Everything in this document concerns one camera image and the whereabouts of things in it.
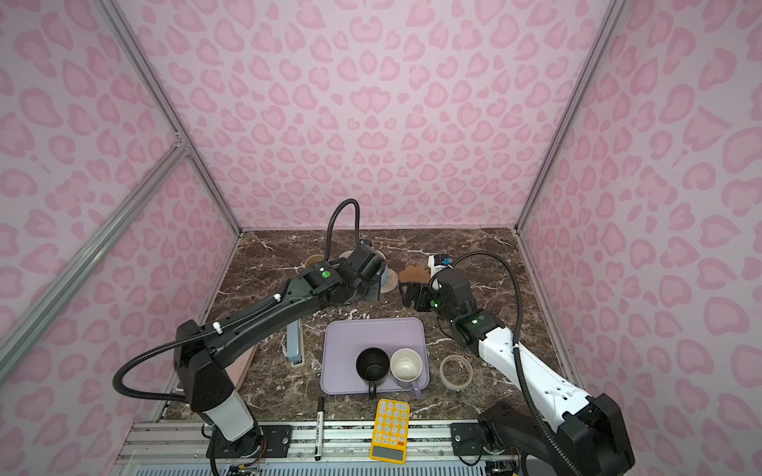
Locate multicolour woven round coaster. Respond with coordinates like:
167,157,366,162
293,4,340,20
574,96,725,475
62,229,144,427
385,269,399,294

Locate cork paw-shaped coaster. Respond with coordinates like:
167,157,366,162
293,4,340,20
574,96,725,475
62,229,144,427
398,265,431,284

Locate beige ceramic mug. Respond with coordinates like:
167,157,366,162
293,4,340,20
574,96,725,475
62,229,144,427
305,255,325,268

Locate white mug lavender handle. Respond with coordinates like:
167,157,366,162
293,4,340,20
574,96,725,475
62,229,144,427
390,348,424,399

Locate black mug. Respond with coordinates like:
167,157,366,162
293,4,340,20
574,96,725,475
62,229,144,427
355,347,390,399

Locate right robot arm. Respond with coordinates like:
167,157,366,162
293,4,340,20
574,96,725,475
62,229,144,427
399,268,635,475

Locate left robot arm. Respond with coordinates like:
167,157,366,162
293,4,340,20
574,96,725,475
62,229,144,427
174,244,386,459

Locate lavender plastic tray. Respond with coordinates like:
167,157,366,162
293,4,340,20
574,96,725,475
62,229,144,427
321,317,431,396

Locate clear tape roll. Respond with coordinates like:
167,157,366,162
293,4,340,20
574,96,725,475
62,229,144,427
439,354,473,392

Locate black marker pen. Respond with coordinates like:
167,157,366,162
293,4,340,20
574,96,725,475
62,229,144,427
314,396,325,461

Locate yellow calculator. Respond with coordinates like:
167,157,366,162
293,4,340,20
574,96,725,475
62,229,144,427
369,399,411,464

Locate pink flat pad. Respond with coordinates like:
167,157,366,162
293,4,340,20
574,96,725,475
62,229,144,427
226,344,259,390

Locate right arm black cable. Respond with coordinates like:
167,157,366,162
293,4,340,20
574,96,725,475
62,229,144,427
429,250,587,476

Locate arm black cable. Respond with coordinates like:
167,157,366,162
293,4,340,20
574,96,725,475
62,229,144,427
112,198,364,403
429,250,587,476

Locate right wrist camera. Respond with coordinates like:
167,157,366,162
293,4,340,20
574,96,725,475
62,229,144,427
428,253,452,277

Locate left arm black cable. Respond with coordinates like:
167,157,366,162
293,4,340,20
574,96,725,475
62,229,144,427
112,198,364,403

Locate aluminium diagonal frame bar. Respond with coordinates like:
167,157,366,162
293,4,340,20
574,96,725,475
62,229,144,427
1,140,189,382

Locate aluminium frame corner post left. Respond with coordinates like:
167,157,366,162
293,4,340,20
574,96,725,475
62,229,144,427
94,0,243,238

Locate aluminium frame corner post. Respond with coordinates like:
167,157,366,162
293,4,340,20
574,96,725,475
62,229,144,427
94,0,243,238
514,0,632,236

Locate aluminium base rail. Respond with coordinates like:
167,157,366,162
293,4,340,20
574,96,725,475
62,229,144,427
112,415,632,476

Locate aluminium frame corner post right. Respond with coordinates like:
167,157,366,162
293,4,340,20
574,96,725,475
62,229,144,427
514,0,632,236

